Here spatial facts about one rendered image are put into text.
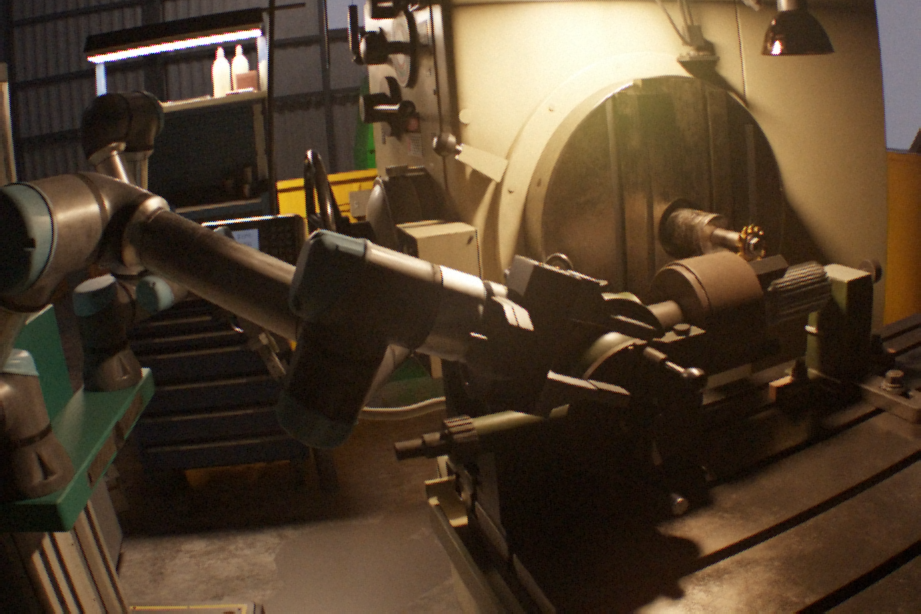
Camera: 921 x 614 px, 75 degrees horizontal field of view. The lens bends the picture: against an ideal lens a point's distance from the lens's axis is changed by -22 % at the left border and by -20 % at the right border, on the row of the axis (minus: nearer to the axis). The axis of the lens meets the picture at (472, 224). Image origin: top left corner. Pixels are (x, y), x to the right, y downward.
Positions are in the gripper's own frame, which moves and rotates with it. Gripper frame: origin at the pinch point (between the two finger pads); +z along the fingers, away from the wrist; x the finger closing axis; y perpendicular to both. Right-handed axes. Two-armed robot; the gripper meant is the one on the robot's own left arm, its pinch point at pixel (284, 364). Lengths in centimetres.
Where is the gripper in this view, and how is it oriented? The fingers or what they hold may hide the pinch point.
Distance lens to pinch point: 155.7
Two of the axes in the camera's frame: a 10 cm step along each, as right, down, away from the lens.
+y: 8.8, -4.8, 0.1
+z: 4.8, 8.8, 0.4
